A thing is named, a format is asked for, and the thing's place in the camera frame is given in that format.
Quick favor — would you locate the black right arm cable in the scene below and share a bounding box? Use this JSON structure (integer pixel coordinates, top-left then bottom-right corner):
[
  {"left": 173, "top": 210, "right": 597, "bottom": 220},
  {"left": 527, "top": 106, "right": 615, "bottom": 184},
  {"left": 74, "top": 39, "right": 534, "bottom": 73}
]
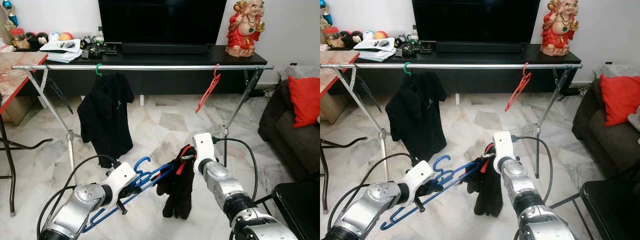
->
[
  {"left": 515, "top": 135, "right": 553, "bottom": 176},
  {"left": 212, "top": 136, "right": 258, "bottom": 201}
]

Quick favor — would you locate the jar with red lid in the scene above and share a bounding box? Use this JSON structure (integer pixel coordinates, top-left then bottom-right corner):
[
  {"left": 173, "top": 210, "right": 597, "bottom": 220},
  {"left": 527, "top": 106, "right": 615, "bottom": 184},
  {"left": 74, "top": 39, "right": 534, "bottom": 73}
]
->
[
  {"left": 11, "top": 27, "right": 26, "bottom": 50},
  {"left": 325, "top": 26, "right": 340, "bottom": 49}
]

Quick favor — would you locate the black television console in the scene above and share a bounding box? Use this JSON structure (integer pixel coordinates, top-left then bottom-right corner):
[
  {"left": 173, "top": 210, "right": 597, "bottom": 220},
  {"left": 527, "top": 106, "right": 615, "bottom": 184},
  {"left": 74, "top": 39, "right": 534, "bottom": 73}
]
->
[
  {"left": 345, "top": 43, "right": 582, "bottom": 96},
  {"left": 17, "top": 44, "right": 268, "bottom": 97}
]

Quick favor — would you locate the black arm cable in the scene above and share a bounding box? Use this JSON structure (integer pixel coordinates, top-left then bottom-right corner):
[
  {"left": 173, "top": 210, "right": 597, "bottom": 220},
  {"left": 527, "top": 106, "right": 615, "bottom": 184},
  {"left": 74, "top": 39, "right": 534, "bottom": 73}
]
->
[
  {"left": 515, "top": 135, "right": 553, "bottom": 176},
  {"left": 327, "top": 152, "right": 418, "bottom": 231},
  {"left": 212, "top": 136, "right": 258, "bottom": 201},
  {"left": 36, "top": 154, "right": 118, "bottom": 238}
]

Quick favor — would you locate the dark grey fabric sofa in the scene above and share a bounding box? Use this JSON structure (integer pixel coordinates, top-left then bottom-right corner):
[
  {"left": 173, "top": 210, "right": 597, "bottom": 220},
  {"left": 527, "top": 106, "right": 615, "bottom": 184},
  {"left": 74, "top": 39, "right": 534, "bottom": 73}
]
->
[
  {"left": 257, "top": 79, "right": 321, "bottom": 182},
  {"left": 571, "top": 77, "right": 640, "bottom": 178}
]

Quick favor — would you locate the red laughing Buddha statue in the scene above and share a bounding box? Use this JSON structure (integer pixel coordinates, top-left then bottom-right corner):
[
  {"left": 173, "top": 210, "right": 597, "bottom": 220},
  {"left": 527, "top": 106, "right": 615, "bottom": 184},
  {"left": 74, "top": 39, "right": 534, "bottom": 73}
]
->
[
  {"left": 225, "top": 0, "right": 266, "bottom": 57},
  {"left": 540, "top": 0, "right": 580, "bottom": 56}
]

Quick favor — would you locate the black garment with red trim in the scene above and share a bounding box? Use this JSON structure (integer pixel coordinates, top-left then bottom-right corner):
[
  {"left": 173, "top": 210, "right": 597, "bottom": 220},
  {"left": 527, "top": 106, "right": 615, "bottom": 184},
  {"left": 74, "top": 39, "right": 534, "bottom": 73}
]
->
[
  {"left": 466, "top": 143, "right": 503, "bottom": 218},
  {"left": 156, "top": 145, "right": 197, "bottom": 221}
]

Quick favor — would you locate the black folding chair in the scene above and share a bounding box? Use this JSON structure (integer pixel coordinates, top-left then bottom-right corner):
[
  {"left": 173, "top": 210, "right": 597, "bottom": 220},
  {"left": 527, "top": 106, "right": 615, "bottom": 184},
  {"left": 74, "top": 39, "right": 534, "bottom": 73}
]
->
[
  {"left": 255, "top": 181, "right": 321, "bottom": 240},
  {"left": 550, "top": 172, "right": 640, "bottom": 240}
]

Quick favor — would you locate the lace covered side table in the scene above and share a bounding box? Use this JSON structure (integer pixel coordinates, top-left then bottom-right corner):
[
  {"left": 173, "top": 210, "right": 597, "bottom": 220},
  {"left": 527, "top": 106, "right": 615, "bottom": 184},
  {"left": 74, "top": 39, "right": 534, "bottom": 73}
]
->
[
  {"left": 279, "top": 64, "right": 321, "bottom": 81},
  {"left": 592, "top": 62, "right": 640, "bottom": 80}
]

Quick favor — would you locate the marble top folding table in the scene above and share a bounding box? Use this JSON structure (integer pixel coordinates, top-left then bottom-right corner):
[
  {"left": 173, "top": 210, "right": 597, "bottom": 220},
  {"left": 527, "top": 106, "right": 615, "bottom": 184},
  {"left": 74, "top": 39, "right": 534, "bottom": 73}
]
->
[
  {"left": 320, "top": 50, "right": 366, "bottom": 213},
  {"left": 0, "top": 51, "right": 53, "bottom": 217}
]

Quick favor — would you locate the red plastic hanger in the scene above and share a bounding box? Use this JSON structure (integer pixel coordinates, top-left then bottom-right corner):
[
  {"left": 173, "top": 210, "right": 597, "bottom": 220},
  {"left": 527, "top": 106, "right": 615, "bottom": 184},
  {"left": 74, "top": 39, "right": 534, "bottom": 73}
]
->
[
  {"left": 195, "top": 64, "right": 222, "bottom": 114},
  {"left": 504, "top": 63, "right": 531, "bottom": 112}
]

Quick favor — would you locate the blue plastic hanger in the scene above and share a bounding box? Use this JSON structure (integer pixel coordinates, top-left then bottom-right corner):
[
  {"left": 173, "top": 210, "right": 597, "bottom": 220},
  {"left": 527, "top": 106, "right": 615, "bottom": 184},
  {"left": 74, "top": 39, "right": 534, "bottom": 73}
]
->
[
  {"left": 379, "top": 154, "right": 481, "bottom": 232},
  {"left": 81, "top": 156, "right": 176, "bottom": 234}
]

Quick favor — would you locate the black soundbar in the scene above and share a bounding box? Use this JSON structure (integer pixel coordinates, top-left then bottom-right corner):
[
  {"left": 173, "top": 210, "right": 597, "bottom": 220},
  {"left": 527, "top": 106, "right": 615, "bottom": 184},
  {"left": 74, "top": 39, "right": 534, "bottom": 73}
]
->
[
  {"left": 121, "top": 43, "right": 210, "bottom": 55},
  {"left": 435, "top": 42, "right": 523, "bottom": 54}
]

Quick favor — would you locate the trophy with blue ball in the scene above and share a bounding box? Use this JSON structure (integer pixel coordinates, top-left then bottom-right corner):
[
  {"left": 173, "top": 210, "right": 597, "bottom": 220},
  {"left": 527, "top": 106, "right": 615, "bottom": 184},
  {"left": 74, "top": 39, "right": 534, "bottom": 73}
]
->
[
  {"left": 1, "top": 0, "right": 20, "bottom": 28},
  {"left": 320, "top": 0, "right": 333, "bottom": 26}
]

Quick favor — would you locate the black shirt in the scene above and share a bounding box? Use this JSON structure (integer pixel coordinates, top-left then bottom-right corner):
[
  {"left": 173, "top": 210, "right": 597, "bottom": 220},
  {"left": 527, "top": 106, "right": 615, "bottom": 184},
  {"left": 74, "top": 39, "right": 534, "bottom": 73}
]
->
[
  {"left": 76, "top": 72, "right": 136, "bottom": 169},
  {"left": 385, "top": 71, "right": 448, "bottom": 163}
]

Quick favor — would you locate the white paper stack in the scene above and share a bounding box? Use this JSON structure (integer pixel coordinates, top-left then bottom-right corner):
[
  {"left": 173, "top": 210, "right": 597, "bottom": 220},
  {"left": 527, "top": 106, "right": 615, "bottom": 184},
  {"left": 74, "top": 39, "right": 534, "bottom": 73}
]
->
[
  {"left": 39, "top": 39, "right": 83, "bottom": 64},
  {"left": 353, "top": 38, "right": 397, "bottom": 63}
]

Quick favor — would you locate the black television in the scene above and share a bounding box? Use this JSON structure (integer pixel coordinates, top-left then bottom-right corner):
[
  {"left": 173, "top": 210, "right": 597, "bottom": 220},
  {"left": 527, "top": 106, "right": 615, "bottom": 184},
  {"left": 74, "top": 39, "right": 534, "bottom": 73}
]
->
[
  {"left": 412, "top": 0, "right": 542, "bottom": 44},
  {"left": 98, "top": 0, "right": 228, "bottom": 45}
]

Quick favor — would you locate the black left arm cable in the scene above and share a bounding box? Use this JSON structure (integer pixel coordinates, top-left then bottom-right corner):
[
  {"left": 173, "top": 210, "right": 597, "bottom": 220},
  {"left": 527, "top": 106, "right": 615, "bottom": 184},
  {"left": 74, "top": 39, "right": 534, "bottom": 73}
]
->
[
  {"left": 36, "top": 154, "right": 118, "bottom": 238},
  {"left": 327, "top": 152, "right": 418, "bottom": 231}
]

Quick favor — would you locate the grey seal plush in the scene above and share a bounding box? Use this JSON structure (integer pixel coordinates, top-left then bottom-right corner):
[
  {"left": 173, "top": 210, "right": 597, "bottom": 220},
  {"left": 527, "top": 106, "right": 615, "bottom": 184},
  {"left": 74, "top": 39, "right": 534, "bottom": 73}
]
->
[{"left": 627, "top": 105, "right": 640, "bottom": 132}]

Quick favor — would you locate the steel clothes rack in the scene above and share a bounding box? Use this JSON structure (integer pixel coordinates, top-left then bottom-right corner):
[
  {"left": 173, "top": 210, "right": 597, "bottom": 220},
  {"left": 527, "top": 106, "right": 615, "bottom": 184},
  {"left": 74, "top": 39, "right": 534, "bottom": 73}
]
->
[
  {"left": 320, "top": 62, "right": 583, "bottom": 180},
  {"left": 11, "top": 63, "right": 275, "bottom": 173}
]

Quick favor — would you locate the red cushion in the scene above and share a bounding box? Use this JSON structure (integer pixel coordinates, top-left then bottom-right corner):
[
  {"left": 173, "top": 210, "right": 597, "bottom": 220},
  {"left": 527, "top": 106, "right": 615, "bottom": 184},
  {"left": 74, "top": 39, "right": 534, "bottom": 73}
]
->
[
  {"left": 599, "top": 74, "right": 640, "bottom": 127},
  {"left": 287, "top": 76, "right": 321, "bottom": 128}
]

